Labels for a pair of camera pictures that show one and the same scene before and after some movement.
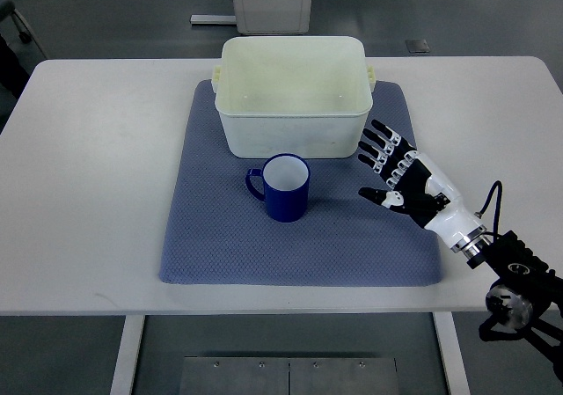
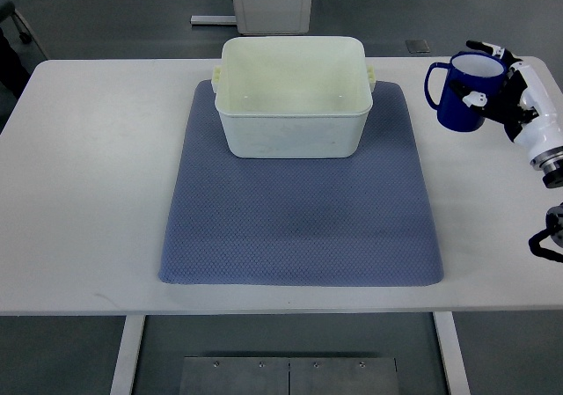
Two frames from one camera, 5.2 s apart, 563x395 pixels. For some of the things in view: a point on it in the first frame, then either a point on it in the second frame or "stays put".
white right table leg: (451, 354) stays put
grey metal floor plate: (289, 376) stays put
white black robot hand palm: (447, 215) -> (522, 107)
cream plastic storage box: (304, 96) stays put
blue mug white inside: (286, 179) -> (471, 69)
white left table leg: (122, 380) stays put
